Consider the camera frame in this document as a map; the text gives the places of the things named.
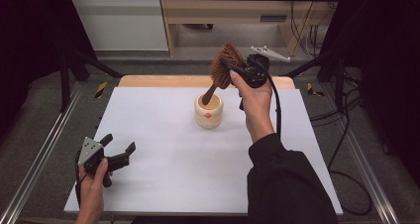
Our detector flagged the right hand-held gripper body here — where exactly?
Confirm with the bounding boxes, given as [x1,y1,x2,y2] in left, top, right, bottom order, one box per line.
[242,45,292,89]

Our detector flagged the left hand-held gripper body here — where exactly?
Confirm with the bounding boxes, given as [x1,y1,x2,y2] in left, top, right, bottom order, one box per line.
[77,136,131,188]

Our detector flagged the brown wooden hairbrush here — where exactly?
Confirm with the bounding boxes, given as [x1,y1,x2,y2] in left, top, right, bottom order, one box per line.
[201,43,246,106]

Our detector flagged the cream ceramic cup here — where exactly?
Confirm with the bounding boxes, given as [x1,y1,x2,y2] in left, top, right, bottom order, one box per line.
[193,92,225,130]

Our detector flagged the person's left hand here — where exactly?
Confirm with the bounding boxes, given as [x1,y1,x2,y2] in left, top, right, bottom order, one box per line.
[75,158,112,218]

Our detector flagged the person's right hand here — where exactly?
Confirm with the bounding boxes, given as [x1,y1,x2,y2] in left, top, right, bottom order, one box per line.
[229,69,275,143]

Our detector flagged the white table board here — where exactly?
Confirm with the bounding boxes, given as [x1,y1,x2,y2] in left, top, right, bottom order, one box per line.
[63,86,344,217]

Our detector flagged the yellow black tape marker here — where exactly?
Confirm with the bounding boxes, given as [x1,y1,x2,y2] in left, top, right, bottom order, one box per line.
[94,81,109,99]
[306,82,326,98]

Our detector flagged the light wooden desk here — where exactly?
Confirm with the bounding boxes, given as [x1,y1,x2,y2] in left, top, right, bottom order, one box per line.
[157,0,345,57]

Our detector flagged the black metal stand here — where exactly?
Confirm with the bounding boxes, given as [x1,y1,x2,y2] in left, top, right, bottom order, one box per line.
[58,47,124,113]
[279,50,347,113]

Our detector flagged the wooden table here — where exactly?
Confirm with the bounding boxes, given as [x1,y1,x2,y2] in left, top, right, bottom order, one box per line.
[118,74,296,89]

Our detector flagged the black curtain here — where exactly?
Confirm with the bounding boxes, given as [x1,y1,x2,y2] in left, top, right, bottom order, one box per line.
[318,0,420,187]
[0,0,97,139]

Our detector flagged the white cabinet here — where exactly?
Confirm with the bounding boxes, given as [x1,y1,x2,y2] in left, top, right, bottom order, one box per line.
[65,0,169,53]

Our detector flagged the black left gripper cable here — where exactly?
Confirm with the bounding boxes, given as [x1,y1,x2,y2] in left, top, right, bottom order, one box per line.
[74,149,89,209]

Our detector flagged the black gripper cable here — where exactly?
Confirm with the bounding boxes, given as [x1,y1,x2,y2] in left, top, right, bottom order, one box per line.
[265,74,374,217]
[74,149,89,209]

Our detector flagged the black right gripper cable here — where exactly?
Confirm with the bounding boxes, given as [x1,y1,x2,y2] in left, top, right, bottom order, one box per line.
[265,74,374,217]

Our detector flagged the aluminium rail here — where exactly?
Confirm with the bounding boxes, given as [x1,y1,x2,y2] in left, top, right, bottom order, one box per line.
[320,84,401,224]
[0,81,84,224]

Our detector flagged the bundle of hanging cables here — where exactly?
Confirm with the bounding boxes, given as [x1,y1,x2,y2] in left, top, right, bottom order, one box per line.
[288,0,338,58]

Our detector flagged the black floor cables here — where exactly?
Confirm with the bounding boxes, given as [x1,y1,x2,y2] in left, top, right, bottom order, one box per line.
[309,68,365,170]

